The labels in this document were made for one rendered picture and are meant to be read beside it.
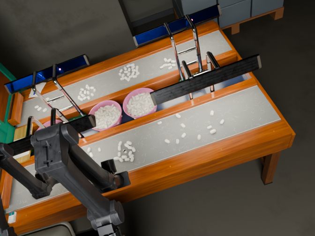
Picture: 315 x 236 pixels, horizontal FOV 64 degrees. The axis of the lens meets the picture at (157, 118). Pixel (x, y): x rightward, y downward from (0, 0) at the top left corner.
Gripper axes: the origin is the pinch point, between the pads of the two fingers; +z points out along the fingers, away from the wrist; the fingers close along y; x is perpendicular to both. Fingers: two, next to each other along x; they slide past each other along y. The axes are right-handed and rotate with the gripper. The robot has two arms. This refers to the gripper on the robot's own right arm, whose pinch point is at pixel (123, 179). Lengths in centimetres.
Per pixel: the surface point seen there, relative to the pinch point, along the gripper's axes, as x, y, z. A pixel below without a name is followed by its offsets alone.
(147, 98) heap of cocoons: -52, -18, 56
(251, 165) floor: 21, -82, 101
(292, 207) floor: 56, -96, 83
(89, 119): -36.7, 12.0, 7.9
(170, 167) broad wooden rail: 1.6, -21.8, 25.1
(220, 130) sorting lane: -11, -57, 34
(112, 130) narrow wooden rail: -34, 11, 43
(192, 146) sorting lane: -6, -38, 32
